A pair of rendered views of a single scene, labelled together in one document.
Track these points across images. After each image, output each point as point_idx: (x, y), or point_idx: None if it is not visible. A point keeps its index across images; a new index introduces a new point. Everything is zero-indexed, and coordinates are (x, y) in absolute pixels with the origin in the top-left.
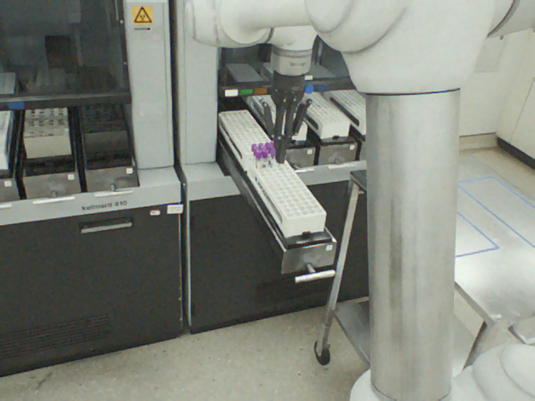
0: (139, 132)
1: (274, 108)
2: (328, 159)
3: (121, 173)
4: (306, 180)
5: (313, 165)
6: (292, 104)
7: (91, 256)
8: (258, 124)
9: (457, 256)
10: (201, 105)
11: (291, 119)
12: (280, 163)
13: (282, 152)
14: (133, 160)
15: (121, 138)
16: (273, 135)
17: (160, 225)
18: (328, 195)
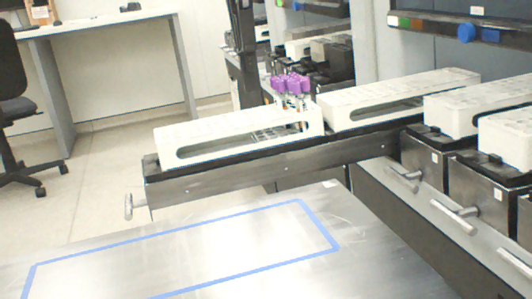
0: (355, 58)
1: (518, 84)
2: (462, 195)
3: (315, 90)
4: (438, 217)
5: (447, 195)
6: (229, 0)
7: (313, 173)
8: (425, 86)
9: (29, 273)
10: (386, 37)
11: (236, 24)
12: (243, 89)
13: (241, 73)
14: (332, 84)
15: (341, 58)
16: (234, 44)
17: (336, 174)
18: (473, 284)
